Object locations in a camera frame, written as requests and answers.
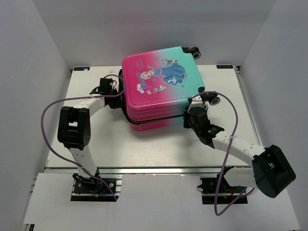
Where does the pink hard-shell suitcase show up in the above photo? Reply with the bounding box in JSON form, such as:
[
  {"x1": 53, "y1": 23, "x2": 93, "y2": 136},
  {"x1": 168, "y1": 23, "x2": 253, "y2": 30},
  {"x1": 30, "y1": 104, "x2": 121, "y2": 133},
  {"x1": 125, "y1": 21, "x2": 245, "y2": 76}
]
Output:
[{"x1": 120, "y1": 46, "x2": 205, "y2": 131}]

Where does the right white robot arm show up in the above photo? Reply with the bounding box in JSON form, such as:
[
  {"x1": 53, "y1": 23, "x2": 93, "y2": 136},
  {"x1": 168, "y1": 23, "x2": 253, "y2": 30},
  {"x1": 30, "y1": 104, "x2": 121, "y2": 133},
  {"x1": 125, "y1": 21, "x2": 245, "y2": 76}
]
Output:
[{"x1": 184, "y1": 107, "x2": 296, "y2": 198}]

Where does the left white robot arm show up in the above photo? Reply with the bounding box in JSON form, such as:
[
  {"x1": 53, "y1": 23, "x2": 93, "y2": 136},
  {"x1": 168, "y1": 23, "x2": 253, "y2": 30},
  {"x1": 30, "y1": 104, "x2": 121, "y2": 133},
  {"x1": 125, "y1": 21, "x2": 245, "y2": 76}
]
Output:
[{"x1": 57, "y1": 75, "x2": 126, "y2": 192}]

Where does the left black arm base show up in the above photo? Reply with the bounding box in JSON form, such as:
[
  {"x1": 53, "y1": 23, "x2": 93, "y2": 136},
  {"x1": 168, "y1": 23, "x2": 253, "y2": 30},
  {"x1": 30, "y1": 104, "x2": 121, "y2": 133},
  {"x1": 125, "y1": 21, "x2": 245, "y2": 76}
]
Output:
[{"x1": 70, "y1": 173, "x2": 120, "y2": 202}]

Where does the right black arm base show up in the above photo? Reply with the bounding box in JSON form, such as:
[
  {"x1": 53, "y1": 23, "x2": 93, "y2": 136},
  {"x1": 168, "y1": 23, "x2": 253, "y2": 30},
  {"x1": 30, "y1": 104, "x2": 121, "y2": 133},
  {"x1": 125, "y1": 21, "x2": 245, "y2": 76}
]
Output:
[{"x1": 197, "y1": 174, "x2": 248, "y2": 205}]

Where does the blue label sticker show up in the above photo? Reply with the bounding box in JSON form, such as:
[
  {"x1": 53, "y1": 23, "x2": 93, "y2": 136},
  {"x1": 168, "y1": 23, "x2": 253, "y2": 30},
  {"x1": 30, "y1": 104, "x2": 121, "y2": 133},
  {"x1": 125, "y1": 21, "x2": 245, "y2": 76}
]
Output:
[
  {"x1": 216, "y1": 64, "x2": 233, "y2": 69},
  {"x1": 73, "y1": 67, "x2": 90, "y2": 71}
]

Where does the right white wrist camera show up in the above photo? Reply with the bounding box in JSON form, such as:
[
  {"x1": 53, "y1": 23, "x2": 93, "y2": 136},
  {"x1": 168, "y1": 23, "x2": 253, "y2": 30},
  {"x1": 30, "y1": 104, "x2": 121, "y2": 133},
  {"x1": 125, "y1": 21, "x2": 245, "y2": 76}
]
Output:
[{"x1": 188, "y1": 96, "x2": 204, "y2": 111}]

